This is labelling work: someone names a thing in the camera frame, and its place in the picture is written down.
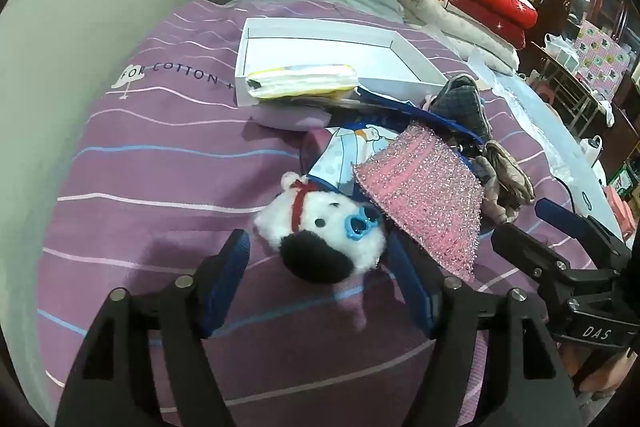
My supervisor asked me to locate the beige plaid pot holder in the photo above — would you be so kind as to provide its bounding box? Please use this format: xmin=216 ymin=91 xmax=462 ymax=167
xmin=472 ymin=140 xmax=536 ymax=225

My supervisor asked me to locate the pink knitted scrubbing cloth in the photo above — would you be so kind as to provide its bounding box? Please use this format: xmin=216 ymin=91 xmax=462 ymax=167
xmin=354 ymin=122 xmax=484 ymax=282

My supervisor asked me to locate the grey plaid pot holder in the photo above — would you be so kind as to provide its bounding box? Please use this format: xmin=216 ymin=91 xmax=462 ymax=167
xmin=423 ymin=74 xmax=492 ymax=142

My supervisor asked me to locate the white plush dog toy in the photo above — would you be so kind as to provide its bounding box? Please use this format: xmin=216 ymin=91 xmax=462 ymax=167
xmin=254 ymin=172 xmax=386 ymax=285

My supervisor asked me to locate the lavender soft pouch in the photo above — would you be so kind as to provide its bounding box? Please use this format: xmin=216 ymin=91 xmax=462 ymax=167
xmin=250 ymin=104 xmax=332 ymax=132

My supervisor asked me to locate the yellow printed tissue pack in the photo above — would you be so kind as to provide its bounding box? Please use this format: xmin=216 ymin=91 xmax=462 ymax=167
xmin=245 ymin=64 xmax=359 ymax=101

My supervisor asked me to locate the person's right hand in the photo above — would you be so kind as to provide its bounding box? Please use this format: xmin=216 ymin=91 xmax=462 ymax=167
xmin=578 ymin=350 xmax=638 ymax=393

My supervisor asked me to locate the clear plastic sheet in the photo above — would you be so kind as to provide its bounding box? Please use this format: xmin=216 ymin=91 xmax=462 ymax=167
xmin=466 ymin=48 xmax=613 ymax=222

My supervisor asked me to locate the pink patterned gift box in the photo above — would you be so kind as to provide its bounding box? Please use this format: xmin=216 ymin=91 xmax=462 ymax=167
xmin=574 ymin=20 xmax=630 ymax=102

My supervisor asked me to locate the purple striped bed sheet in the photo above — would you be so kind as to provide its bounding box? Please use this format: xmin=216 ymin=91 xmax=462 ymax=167
xmin=37 ymin=0 xmax=432 ymax=426

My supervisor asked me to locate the white shallow box tray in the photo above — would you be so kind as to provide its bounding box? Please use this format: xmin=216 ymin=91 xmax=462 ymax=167
xmin=235 ymin=17 xmax=447 ymax=106

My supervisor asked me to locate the white folded quilt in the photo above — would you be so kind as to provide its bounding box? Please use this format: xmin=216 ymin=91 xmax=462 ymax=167
xmin=397 ymin=0 xmax=520 ymax=74

